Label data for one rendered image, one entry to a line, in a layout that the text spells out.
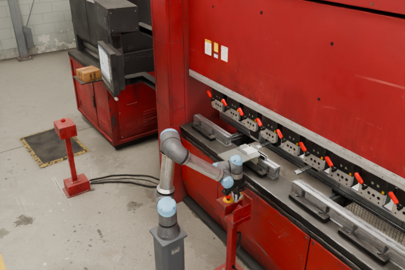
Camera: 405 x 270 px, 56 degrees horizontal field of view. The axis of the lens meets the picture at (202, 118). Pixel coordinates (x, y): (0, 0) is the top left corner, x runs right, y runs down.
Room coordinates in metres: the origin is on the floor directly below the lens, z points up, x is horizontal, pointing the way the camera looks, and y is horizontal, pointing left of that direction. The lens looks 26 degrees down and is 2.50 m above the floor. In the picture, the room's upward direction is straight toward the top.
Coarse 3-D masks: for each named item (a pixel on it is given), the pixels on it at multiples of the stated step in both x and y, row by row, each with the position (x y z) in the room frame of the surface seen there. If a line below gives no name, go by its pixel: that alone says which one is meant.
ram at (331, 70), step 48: (192, 0) 3.11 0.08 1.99; (240, 0) 2.62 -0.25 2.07; (288, 0) 2.27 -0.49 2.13; (192, 48) 3.12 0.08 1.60; (240, 48) 2.60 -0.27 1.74; (288, 48) 2.24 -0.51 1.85; (336, 48) 1.96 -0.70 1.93; (384, 48) 1.74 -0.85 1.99; (288, 96) 2.20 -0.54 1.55; (336, 96) 1.92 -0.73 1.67; (384, 96) 1.70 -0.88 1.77; (384, 144) 1.65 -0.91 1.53
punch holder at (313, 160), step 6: (306, 144) 2.04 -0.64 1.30; (312, 144) 2.01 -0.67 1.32; (312, 150) 2.00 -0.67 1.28; (318, 150) 1.97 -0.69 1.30; (324, 150) 1.93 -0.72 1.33; (312, 156) 1.99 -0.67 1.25; (318, 156) 1.96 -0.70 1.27; (324, 156) 1.93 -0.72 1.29; (330, 156) 1.96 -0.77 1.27; (306, 162) 2.02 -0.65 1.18; (312, 162) 1.99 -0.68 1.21; (318, 162) 1.96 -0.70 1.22; (324, 162) 1.93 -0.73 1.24; (318, 168) 1.95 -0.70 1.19; (324, 168) 1.94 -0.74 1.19
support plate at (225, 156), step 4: (224, 152) 2.43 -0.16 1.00; (228, 152) 2.43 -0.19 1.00; (232, 152) 2.43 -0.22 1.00; (236, 152) 2.43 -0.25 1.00; (240, 152) 2.43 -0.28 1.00; (256, 152) 2.43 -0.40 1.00; (220, 156) 2.38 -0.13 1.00; (224, 156) 2.38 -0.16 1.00; (228, 156) 2.38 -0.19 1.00; (240, 156) 2.38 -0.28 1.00; (244, 156) 2.38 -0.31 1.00; (248, 156) 2.38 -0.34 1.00; (252, 156) 2.38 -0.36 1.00; (256, 156) 2.38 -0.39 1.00; (224, 160) 2.33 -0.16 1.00; (244, 160) 2.33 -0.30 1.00; (248, 160) 2.34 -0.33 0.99
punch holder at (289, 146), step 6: (288, 132) 2.17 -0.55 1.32; (294, 132) 2.13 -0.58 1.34; (288, 138) 2.17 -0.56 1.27; (294, 138) 2.13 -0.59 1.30; (300, 138) 2.10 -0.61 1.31; (306, 138) 2.13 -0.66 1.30; (282, 144) 2.20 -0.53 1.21; (288, 144) 2.16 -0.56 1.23; (294, 144) 2.13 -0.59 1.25; (288, 150) 2.15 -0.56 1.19; (294, 150) 2.12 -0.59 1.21; (300, 150) 2.11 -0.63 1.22
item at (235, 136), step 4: (240, 132) 2.97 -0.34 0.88; (236, 136) 2.94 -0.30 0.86; (240, 136) 2.97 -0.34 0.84; (244, 136) 2.97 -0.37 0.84; (232, 140) 2.90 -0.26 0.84; (236, 140) 2.92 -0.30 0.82; (240, 140) 2.96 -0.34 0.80; (244, 140) 2.98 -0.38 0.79; (248, 140) 3.00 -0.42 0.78; (252, 140) 3.04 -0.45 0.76; (236, 144) 2.92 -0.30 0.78; (240, 144) 2.96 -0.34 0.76
